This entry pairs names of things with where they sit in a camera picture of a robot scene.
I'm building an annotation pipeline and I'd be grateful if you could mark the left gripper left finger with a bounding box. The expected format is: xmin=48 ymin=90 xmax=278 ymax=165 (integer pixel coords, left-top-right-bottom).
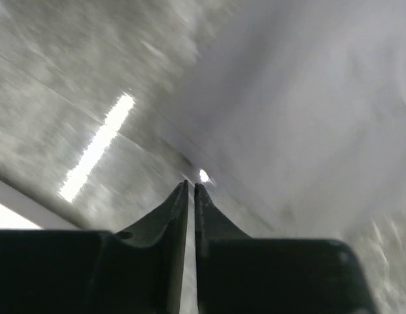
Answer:
xmin=0 ymin=181 xmax=188 ymax=313

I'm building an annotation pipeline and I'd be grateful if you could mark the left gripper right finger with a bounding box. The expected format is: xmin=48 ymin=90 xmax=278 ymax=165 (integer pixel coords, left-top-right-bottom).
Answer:
xmin=194 ymin=184 xmax=378 ymax=313

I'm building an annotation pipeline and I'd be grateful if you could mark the grey underwear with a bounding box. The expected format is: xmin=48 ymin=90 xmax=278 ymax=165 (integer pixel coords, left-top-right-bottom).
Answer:
xmin=157 ymin=1 xmax=406 ymax=237

